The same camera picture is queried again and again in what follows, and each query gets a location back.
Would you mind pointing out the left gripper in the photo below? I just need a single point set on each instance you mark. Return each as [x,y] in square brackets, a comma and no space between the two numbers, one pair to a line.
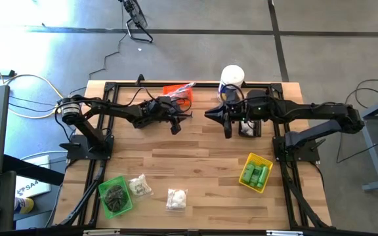
[162,113]

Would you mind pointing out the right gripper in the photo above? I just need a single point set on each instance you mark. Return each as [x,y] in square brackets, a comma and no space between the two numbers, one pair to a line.
[248,109]

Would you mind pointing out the dark blue disposable razor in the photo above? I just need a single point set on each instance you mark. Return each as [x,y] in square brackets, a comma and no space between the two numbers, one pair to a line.
[191,114]

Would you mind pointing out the bagged white printed soap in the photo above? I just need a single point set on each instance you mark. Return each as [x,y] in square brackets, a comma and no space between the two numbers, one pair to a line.
[139,186]

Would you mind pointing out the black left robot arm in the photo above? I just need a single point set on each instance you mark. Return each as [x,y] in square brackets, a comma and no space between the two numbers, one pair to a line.
[110,109]

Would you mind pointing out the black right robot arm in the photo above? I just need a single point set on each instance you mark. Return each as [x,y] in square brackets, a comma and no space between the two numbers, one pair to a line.
[317,111]

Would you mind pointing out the orange plastic basket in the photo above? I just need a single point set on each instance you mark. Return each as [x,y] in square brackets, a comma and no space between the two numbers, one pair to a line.
[176,90]

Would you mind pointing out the white yellow wipes canister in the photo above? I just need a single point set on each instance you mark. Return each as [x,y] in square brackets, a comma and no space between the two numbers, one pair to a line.
[232,73]

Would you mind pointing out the black clamp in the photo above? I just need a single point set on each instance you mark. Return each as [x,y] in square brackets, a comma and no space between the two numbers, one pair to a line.
[139,79]

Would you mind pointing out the yellow plastic basket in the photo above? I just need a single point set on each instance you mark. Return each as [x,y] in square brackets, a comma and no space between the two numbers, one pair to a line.
[267,164]

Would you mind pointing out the green plastic basket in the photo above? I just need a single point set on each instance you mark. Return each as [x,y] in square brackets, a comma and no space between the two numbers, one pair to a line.
[105,187]

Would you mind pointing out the black floor fan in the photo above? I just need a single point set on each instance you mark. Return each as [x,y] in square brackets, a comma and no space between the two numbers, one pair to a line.
[136,13]

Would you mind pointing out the black desk beam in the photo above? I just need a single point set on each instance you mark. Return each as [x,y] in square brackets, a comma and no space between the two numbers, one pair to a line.
[34,170]

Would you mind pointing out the grey metal table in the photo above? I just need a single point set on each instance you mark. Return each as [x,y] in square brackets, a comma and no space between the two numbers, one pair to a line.
[374,154]

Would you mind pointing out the white printed box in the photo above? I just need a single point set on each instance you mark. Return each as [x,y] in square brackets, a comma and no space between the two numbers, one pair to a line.
[31,188]

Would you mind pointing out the person's shoe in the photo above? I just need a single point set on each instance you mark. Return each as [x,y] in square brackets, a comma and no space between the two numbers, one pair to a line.
[25,204]

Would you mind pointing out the black aluminium table frame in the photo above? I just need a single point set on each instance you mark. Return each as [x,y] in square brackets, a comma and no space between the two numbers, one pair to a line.
[208,85]

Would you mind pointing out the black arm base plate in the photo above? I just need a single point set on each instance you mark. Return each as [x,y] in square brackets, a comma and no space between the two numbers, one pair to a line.
[302,154]
[77,152]

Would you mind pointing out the silver frame bracket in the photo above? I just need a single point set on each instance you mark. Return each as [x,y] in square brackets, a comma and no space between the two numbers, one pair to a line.
[102,232]
[284,233]

